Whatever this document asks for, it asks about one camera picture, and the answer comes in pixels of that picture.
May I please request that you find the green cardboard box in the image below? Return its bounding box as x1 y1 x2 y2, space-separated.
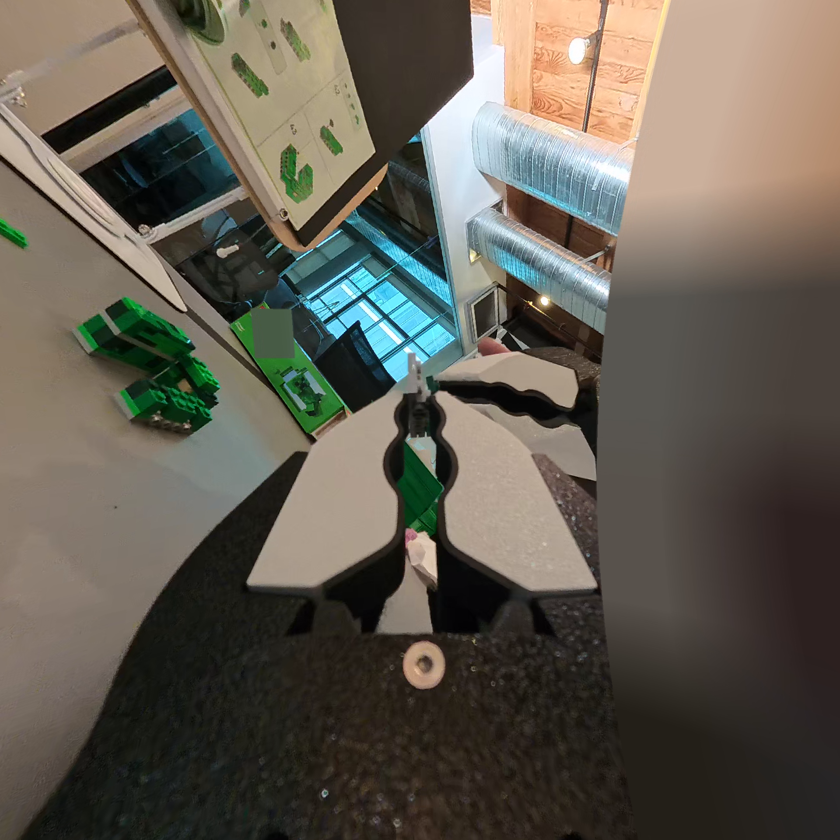
230 307 347 435

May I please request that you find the round clamp knob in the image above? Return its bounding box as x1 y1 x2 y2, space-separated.
172 0 228 46

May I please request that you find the silver ventilation duct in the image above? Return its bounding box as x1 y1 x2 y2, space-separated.
472 101 636 237
466 206 613 336

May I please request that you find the instruction sheet board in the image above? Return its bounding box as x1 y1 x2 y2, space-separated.
125 0 389 252

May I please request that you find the black office chair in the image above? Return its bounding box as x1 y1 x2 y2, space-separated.
314 320 399 414

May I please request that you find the black panel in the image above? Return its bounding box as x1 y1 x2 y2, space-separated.
331 0 475 247

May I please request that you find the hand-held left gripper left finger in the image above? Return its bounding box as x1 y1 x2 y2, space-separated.
246 390 408 632

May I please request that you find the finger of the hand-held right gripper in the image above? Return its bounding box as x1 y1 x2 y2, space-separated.
462 397 598 481
434 351 581 413

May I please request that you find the grey brick plate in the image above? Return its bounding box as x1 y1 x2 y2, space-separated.
403 351 434 399

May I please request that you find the green brick model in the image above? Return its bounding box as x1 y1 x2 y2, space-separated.
72 297 221 435

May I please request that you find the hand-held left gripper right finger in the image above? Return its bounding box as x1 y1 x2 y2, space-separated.
435 390 600 632

